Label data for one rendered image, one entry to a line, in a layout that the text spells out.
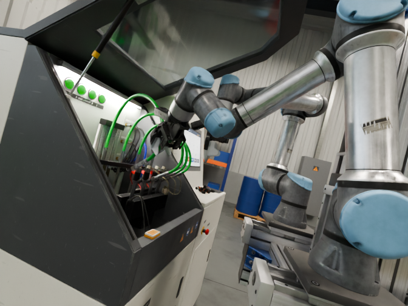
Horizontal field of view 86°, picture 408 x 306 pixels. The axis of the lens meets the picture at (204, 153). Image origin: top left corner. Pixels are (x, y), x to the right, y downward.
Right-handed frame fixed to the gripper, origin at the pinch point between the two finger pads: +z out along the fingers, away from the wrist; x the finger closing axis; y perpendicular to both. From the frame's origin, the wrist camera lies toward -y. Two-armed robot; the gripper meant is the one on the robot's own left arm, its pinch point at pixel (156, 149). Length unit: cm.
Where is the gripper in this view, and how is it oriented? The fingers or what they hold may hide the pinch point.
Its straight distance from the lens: 83.6
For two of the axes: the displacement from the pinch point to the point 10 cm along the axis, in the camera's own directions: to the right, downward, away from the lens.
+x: 7.9, -0.1, 6.1
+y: 3.8, 7.9, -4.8
